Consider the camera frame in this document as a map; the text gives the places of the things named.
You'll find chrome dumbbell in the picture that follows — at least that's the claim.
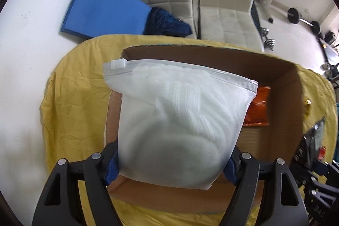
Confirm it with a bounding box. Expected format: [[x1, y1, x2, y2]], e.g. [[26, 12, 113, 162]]
[[260, 27, 276, 51]]

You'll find dark snack packet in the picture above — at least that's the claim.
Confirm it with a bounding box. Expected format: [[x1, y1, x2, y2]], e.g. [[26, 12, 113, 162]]
[[298, 117, 327, 163]]

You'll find black barbell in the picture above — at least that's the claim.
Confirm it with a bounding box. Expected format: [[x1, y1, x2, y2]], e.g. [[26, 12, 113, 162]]
[[287, 7, 321, 34]]

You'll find dark blue jacket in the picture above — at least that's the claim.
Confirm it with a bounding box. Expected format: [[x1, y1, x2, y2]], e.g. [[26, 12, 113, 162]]
[[143, 7, 193, 38]]

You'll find orange snack packet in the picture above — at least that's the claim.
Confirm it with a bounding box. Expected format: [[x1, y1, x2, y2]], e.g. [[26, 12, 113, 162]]
[[242, 86, 272, 127]]

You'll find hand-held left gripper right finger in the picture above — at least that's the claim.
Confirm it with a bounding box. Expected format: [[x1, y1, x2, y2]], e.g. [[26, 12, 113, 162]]
[[219, 145, 309, 226]]

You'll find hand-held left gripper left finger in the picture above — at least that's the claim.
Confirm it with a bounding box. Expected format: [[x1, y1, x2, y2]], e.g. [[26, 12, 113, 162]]
[[32, 139, 123, 226]]

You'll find pile of gym gear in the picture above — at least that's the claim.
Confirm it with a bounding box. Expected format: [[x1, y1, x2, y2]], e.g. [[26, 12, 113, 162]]
[[319, 30, 339, 89]]

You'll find brown cardboard box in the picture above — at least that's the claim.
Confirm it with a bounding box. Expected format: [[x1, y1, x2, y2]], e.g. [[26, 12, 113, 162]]
[[104, 44, 306, 213]]

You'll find white frosted zip bag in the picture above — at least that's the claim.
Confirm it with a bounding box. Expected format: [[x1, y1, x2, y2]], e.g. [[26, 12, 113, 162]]
[[103, 59, 258, 191]]

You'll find blue foam mat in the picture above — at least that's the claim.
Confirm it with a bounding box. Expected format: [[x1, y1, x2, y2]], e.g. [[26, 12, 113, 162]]
[[60, 0, 153, 40]]

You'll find yellow cloth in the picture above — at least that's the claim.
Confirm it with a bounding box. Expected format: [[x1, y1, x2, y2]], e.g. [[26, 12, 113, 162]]
[[40, 35, 337, 226]]

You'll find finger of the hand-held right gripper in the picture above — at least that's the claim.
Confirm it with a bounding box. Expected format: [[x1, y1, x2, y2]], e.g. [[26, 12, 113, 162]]
[[304, 180, 339, 226], [291, 161, 339, 184]]

